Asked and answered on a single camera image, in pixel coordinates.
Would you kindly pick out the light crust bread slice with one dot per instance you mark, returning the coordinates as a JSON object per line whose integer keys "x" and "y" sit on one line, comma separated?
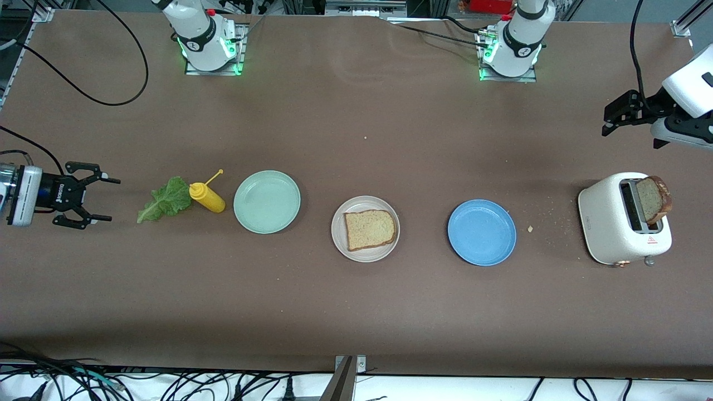
{"x": 370, "y": 229}

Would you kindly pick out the beige plate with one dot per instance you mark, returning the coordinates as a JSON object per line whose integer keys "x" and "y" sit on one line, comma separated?
{"x": 365, "y": 253}

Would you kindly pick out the green plate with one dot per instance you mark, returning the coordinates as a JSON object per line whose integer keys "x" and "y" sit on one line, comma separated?
{"x": 267, "y": 201}

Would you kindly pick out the white toaster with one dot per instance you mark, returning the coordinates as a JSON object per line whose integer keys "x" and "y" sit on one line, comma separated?
{"x": 604, "y": 223}

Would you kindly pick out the dark crust bread slice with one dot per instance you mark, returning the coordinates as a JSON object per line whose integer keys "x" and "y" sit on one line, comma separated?
{"x": 649, "y": 200}

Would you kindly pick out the silver metal frame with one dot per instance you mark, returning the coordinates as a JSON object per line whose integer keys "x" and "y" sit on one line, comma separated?
{"x": 365, "y": 8}

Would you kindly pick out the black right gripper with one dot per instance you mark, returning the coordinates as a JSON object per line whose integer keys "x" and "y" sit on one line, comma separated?
{"x": 55, "y": 192}

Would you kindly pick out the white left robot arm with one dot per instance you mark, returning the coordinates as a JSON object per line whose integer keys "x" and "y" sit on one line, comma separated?
{"x": 518, "y": 39}

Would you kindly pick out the aluminium table edge rail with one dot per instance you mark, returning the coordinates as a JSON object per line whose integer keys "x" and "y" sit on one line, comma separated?
{"x": 42, "y": 15}

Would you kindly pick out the yellow squeeze bottle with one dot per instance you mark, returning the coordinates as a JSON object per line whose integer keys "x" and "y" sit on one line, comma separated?
{"x": 209, "y": 199}

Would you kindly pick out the small metal bracket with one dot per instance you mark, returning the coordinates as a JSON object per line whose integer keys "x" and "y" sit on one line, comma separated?
{"x": 361, "y": 365}

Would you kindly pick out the blue plate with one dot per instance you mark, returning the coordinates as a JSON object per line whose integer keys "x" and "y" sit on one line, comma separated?
{"x": 482, "y": 232}

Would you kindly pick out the green lettuce leaf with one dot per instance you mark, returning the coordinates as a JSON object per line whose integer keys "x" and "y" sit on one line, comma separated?
{"x": 170, "y": 200}

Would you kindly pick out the grey metal post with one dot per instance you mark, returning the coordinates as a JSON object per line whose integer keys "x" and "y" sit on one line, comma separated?
{"x": 341, "y": 384}

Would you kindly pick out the red box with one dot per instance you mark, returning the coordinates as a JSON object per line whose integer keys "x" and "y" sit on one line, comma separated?
{"x": 490, "y": 5}

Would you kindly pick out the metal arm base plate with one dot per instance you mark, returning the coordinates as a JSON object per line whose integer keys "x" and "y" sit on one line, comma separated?
{"x": 192, "y": 69}
{"x": 529, "y": 79}

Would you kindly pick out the black power plug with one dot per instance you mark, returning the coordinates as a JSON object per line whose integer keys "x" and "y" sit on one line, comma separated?
{"x": 289, "y": 390}

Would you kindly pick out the aluminium profile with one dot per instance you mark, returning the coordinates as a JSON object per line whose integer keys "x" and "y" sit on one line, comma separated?
{"x": 682, "y": 28}

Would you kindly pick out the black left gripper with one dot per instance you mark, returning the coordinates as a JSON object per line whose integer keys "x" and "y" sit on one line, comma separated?
{"x": 650, "y": 110}

